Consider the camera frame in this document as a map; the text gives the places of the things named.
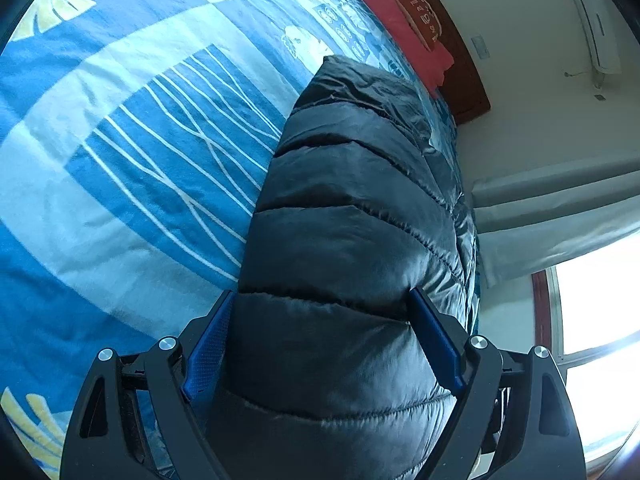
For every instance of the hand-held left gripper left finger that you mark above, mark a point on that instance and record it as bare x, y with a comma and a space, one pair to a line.
210, 350

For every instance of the wide grey curtain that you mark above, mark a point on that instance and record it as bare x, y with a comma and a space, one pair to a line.
550, 220

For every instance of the blue leaf-patterned bed blanket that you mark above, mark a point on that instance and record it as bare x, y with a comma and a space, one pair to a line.
125, 185

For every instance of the white wall air conditioner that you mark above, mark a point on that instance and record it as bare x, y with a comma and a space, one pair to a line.
595, 20

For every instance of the small brown printed cushion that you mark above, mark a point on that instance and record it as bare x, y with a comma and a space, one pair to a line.
420, 20

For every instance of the large window with white frame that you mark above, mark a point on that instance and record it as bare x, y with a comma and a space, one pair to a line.
600, 300

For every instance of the black quilted puffer jacket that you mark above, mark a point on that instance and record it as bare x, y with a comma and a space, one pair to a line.
340, 240

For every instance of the long wooden window sill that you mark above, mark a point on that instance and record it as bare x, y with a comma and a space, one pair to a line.
542, 310

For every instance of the wooden bed headboard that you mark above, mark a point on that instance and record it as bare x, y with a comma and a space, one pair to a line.
470, 90

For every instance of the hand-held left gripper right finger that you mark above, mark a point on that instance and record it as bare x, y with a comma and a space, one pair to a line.
435, 340

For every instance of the white wall plate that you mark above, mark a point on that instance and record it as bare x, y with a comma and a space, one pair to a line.
481, 46

